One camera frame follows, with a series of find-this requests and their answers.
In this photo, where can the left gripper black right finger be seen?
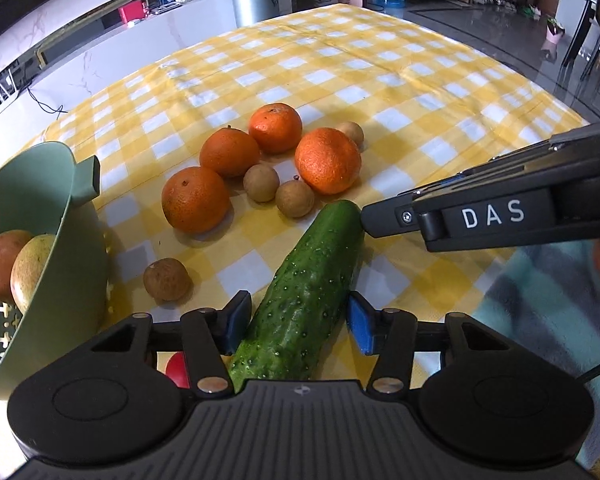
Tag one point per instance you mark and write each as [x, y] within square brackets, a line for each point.
[390, 334]

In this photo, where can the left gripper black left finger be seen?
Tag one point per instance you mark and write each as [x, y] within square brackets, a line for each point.
[209, 334]

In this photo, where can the red cherry tomato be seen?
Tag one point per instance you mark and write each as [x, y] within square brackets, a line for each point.
[176, 370]

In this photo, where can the green cucumber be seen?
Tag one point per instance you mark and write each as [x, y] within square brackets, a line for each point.
[304, 302]

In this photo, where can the orange tangerine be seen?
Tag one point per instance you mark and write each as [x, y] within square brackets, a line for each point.
[229, 152]
[277, 128]
[327, 160]
[195, 200]

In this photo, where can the brown longan near bowl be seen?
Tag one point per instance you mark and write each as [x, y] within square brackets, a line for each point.
[167, 280]

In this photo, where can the plaid clothing of person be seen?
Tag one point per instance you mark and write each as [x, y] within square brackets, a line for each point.
[547, 298]

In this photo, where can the brown longan centre right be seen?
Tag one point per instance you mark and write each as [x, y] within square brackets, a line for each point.
[294, 199]

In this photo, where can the brown longan centre left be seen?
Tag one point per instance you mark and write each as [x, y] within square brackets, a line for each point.
[260, 183]

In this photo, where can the yellow white checkered tablecloth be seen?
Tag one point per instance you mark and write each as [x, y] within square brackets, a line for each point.
[428, 105]

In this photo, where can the brown longan far right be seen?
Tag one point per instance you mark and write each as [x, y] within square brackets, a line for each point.
[353, 131]

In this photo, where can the orange tangerine back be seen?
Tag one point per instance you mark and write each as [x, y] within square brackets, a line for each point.
[277, 128]

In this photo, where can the green colander bowl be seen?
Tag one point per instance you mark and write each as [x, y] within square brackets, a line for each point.
[53, 261]

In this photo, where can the reddish green mango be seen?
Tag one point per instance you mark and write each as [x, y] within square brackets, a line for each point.
[11, 242]

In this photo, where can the white marble tv cabinet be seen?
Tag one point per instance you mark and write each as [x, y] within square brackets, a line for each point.
[107, 59]

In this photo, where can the red box on cabinet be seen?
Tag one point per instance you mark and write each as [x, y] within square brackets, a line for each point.
[133, 11]

